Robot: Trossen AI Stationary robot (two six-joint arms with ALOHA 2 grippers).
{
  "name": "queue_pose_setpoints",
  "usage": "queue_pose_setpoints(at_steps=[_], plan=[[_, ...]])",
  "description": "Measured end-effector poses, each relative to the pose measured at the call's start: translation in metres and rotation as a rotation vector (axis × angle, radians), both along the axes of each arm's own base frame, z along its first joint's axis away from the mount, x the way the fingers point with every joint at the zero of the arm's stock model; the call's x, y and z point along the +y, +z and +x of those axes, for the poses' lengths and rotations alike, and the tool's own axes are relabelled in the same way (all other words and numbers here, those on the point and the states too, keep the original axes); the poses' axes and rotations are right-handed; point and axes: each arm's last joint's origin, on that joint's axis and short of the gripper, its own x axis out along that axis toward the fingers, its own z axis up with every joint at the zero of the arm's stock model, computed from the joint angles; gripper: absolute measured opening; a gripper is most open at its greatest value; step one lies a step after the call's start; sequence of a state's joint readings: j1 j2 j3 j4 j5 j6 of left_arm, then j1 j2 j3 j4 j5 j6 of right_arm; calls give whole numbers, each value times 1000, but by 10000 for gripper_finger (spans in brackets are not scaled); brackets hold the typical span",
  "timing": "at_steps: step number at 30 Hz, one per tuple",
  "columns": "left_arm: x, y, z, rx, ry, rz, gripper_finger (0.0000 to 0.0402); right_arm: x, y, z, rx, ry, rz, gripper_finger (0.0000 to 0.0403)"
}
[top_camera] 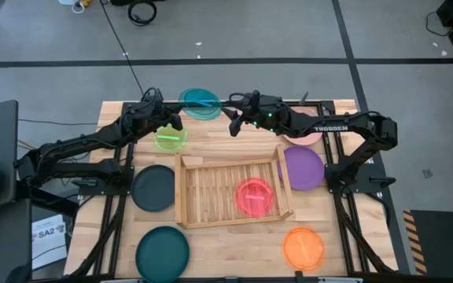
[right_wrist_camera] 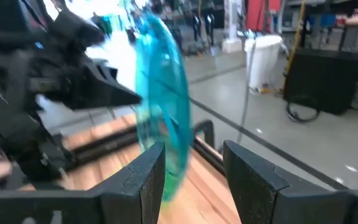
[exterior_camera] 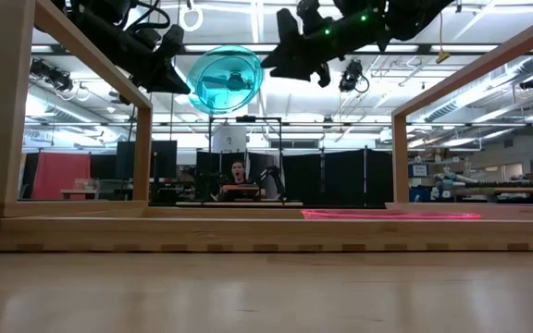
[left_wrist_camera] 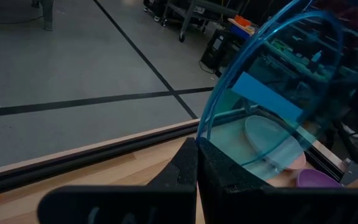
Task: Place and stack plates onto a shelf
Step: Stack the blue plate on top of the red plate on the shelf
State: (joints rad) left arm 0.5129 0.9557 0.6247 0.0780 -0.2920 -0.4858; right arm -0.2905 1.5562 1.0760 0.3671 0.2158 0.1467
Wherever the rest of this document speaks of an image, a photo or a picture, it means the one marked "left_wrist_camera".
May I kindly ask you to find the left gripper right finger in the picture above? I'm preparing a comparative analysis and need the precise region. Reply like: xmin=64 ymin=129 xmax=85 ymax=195
xmin=196 ymin=138 xmax=358 ymax=224

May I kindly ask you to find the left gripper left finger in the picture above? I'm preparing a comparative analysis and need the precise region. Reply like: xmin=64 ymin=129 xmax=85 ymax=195
xmin=37 ymin=136 xmax=198 ymax=224

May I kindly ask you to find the pink plate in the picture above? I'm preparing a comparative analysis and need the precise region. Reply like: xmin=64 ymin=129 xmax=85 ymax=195
xmin=244 ymin=114 xmax=307 ymax=171

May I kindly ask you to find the purple plate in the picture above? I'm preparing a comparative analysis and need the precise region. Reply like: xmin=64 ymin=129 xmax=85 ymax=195
xmin=296 ymin=169 xmax=343 ymax=189

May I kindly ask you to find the blue transparent plate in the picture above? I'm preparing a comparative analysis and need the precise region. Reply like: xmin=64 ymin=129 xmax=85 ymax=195
xmin=196 ymin=0 xmax=358 ymax=181

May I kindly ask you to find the black computer tower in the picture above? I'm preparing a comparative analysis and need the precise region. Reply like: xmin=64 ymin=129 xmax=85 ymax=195
xmin=200 ymin=29 xmax=239 ymax=71

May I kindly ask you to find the blue storage bin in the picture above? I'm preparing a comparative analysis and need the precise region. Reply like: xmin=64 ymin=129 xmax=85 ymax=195
xmin=230 ymin=24 xmax=250 ymax=38

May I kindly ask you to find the cluttered white work table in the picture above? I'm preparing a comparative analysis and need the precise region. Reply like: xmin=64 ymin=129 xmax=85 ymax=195
xmin=227 ymin=14 xmax=338 ymax=82

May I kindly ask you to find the orange storage bin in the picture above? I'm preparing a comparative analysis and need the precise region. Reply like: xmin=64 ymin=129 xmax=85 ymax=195
xmin=234 ymin=14 xmax=253 ymax=27

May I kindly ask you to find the wooden top workbench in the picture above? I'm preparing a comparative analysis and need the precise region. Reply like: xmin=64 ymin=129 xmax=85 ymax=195
xmin=143 ymin=0 xmax=239 ymax=43

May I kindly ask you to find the black aluminium table frame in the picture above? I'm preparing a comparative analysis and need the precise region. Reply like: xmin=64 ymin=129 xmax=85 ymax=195
xmin=0 ymin=119 xmax=358 ymax=200

